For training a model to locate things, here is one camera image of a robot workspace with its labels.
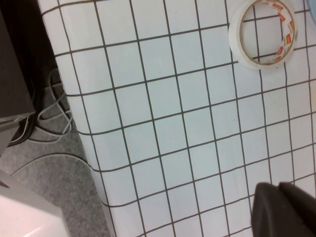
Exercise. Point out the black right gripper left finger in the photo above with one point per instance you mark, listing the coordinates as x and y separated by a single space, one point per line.
276 217

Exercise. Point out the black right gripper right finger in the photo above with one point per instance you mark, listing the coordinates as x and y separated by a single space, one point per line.
302 196

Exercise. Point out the white tape roll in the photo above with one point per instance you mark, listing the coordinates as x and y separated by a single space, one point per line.
234 44

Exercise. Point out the white plastic box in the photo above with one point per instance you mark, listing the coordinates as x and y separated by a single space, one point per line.
27 212

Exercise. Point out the dark grey cabinet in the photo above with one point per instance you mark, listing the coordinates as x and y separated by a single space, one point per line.
12 61

